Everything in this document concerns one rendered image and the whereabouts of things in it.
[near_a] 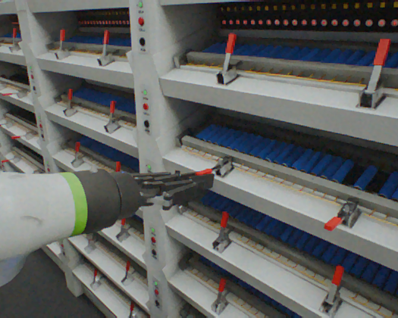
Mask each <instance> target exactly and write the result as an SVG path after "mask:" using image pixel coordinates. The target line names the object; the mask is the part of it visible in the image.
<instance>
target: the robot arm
mask: <svg viewBox="0 0 398 318"><path fill-rule="evenodd" d="M200 171H201V170H200ZM197 172H199V171H196V172H191V173H182V174H181V175H180V171H179V170H175V174H173V175H171V172H169V171H167V172H156V173H128V172H125V171H119V172H113V173H109V172H108V171H107V170H103V169H96V165H92V167H91V170H78V171H72V172H66V173H55V174H42V175H39V174H25V173H13V172H2V173H0V287H1V286H3V285H4V284H6V283H8V282H10V281H11V280H12V279H13V278H14V277H15V276H16V275H17V274H18V273H19V272H20V271H21V268H22V267H23V265H24V263H25V261H26V259H27V256H29V255H30V254H31V252H32V251H36V250H37V249H39V248H41V247H42V246H45V245H49V244H51V243H53V242H56V241H61V240H63V239H68V238H70V237H74V236H76V235H83V234H86V238H87V239H92V235H93V233H94V232H98V231H102V230H103V229H107V228H109V227H112V226H114V224H115V223H116V221H117V220H121V219H124V218H127V217H131V216H132V215H134V214H135V213H136V212H137V211H138V209H139V207H150V206H152V205H153V204H154V203H156V204H161V205H162V207H163V208H162V209H163V210H170V208H172V207H173V206H175V205H177V204H180V203H182V202H185V201H188V200H190V199H192V198H195V197H196V192H197V191H199V190H203V189H211V188H213V183H214V179H215V174H213V173H207V174H202V175H198V176H196V173H197Z"/></svg>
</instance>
